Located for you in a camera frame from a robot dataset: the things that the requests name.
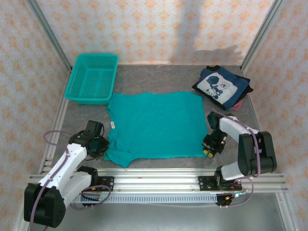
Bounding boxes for teal plastic mesh basket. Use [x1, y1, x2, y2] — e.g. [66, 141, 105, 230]
[64, 53, 119, 106]

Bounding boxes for teal t-shirt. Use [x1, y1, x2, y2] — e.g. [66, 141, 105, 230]
[103, 91, 209, 168]

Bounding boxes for pink folded t-shirt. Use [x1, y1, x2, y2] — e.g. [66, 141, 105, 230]
[232, 100, 244, 112]

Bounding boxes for black folded t-shirt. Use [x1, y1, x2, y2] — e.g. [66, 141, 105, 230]
[192, 64, 254, 111]

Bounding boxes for blue printed folded t-shirt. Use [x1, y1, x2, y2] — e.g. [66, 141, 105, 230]
[197, 68, 250, 109]

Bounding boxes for grey metal lower shelf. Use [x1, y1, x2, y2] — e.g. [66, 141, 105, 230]
[26, 201, 288, 231]

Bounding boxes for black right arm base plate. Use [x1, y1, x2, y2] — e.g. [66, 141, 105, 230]
[197, 175, 244, 193]

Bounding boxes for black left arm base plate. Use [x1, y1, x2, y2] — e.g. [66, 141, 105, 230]
[96, 176, 115, 193]

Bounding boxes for aluminium table side rail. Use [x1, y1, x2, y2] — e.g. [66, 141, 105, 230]
[240, 67, 274, 173]
[38, 66, 78, 174]

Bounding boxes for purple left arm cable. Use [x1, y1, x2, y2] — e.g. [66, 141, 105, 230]
[29, 129, 112, 228]

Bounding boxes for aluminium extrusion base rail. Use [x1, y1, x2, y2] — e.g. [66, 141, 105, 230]
[25, 168, 288, 193]

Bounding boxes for slotted grey cable duct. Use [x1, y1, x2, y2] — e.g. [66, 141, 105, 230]
[72, 194, 218, 203]

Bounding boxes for aluminium frame post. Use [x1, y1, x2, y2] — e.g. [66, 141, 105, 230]
[26, 0, 73, 72]
[240, 0, 287, 70]

